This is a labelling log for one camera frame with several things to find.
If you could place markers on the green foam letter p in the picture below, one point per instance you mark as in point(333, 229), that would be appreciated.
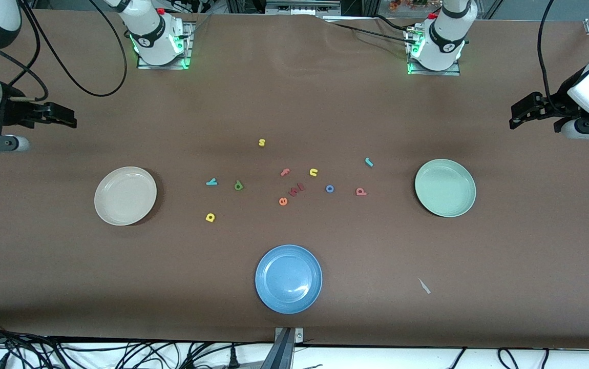
point(235, 182)

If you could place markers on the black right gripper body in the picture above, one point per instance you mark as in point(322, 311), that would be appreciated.
point(14, 114)

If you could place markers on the blue round plate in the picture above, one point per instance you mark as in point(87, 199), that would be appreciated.
point(288, 279)

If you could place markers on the grey aluminium profile post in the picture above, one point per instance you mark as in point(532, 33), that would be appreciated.
point(281, 353)

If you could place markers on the pale green round plate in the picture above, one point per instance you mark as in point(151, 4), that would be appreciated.
point(445, 189)

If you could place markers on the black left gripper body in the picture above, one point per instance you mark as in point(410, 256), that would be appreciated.
point(554, 105)

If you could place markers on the black power plug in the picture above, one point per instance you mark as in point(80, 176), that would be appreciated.
point(233, 359)

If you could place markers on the grey metal equipment frame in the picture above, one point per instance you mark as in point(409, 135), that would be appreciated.
point(302, 6)

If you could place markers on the metal corner bracket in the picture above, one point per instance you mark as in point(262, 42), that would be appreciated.
point(298, 335)

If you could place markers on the yellow foam letter a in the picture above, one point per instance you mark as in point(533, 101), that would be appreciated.
point(213, 218)

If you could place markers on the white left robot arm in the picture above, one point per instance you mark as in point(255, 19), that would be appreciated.
point(445, 36)

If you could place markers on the red foam letter p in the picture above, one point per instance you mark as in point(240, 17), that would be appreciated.
point(358, 193)

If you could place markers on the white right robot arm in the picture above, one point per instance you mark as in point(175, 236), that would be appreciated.
point(153, 36)

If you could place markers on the white paper scrap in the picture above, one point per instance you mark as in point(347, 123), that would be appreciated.
point(424, 286)

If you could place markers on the orange dried flowers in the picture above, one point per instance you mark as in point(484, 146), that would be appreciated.
point(407, 4)

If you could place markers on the beige round plate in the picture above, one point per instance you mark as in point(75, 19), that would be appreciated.
point(125, 197)

